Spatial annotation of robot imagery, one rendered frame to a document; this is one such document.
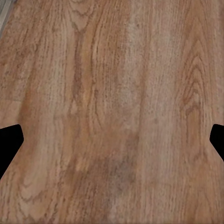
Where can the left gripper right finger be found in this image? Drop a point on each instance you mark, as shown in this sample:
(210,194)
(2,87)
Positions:
(217,139)

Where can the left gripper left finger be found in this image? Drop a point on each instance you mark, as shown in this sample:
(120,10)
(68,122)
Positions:
(11,139)

